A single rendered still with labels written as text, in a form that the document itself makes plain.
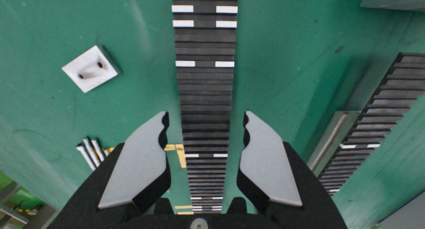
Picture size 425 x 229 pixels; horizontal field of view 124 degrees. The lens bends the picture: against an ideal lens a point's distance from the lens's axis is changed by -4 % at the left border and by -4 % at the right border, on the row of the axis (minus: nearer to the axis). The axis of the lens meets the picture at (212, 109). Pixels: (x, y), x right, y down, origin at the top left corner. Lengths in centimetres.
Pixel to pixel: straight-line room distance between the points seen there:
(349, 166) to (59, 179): 49
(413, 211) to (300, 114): 51
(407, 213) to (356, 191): 23
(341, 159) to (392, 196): 34
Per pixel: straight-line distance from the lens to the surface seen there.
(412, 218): 68
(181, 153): 21
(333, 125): 23
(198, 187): 21
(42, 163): 37
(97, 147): 25
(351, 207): 55
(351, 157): 25
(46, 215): 175
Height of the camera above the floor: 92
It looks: 61 degrees down
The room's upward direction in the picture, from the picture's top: 178 degrees clockwise
